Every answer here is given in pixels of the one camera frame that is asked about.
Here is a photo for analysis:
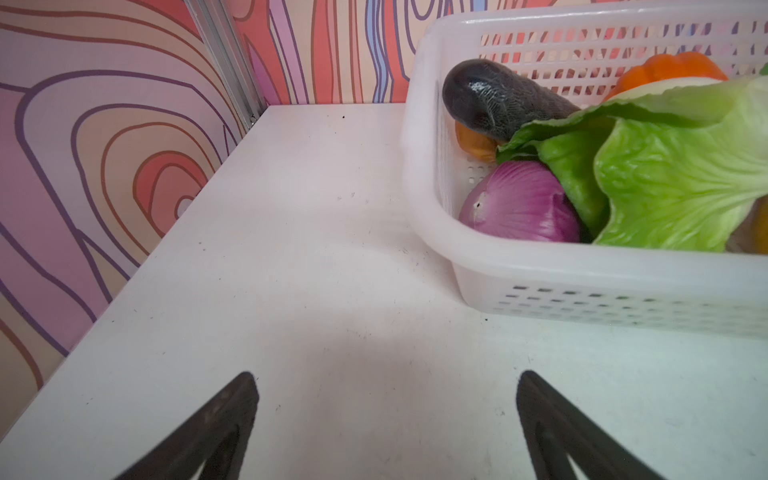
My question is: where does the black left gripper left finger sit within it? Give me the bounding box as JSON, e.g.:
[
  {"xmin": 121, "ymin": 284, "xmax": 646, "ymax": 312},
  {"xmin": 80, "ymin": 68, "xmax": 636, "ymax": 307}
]
[{"xmin": 118, "ymin": 371, "xmax": 259, "ymax": 479}]

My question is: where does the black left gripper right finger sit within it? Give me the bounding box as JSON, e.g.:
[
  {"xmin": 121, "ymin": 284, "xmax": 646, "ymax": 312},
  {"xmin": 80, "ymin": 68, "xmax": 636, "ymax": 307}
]
[{"xmin": 516, "ymin": 370, "xmax": 662, "ymax": 480}]

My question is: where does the purple red onion toy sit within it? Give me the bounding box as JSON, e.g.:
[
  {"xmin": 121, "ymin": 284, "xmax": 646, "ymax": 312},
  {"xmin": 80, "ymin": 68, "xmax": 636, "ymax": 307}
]
[{"xmin": 458, "ymin": 161, "xmax": 581, "ymax": 243}]

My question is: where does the green lettuce cabbage toy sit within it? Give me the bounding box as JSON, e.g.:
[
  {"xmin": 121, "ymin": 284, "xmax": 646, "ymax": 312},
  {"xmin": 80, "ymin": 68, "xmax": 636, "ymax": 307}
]
[{"xmin": 497, "ymin": 74, "xmax": 767, "ymax": 252}]

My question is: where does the white plastic perforated basket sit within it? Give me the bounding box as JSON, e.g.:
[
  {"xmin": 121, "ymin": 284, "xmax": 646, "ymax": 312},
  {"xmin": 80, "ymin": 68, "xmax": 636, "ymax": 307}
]
[{"xmin": 401, "ymin": 1, "xmax": 767, "ymax": 338}]

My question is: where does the aluminium frame post left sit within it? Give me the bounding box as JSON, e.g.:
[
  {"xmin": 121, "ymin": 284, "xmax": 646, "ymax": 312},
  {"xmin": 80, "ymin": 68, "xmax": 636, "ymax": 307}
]
[{"xmin": 184, "ymin": 0, "xmax": 267, "ymax": 130}]

